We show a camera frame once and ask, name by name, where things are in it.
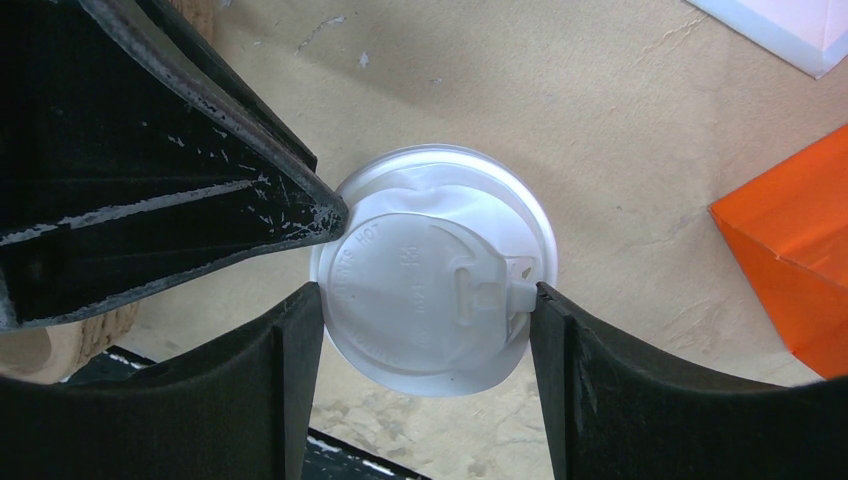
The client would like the orange paper bag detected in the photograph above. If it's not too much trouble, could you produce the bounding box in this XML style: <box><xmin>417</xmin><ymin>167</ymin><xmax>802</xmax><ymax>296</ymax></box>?
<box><xmin>709</xmin><ymin>127</ymin><xmax>847</xmax><ymax>379</ymax></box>

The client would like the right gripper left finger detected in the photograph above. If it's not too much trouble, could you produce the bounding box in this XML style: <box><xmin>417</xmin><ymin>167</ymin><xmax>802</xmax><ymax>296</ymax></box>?
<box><xmin>1</xmin><ymin>282</ymin><xmax>323</xmax><ymax>479</ymax></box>

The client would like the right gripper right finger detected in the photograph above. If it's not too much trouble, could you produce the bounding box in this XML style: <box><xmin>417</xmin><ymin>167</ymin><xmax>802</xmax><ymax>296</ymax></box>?
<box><xmin>530</xmin><ymin>284</ymin><xmax>847</xmax><ymax>479</ymax></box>

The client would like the white cup lid picked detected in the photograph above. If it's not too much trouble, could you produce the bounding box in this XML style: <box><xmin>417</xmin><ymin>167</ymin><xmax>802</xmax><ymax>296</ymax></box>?
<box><xmin>310</xmin><ymin>144</ymin><xmax>558</xmax><ymax>397</ymax></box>

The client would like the pulp cup carrier tray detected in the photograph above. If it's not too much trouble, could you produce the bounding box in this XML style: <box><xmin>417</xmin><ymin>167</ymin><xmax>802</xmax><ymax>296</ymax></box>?
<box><xmin>1</xmin><ymin>1</ymin><xmax>212</xmax><ymax>384</ymax></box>

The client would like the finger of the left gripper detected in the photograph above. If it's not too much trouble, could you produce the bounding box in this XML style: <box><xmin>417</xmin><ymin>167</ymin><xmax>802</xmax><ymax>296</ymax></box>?
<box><xmin>137</xmin><ymin>0</ymin><xmax>317</xmax><ymax>171</ymax></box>
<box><xmin>1</xmin><ymin>1</ymin><xmax>348</xmax><ymax>332</ymax></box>

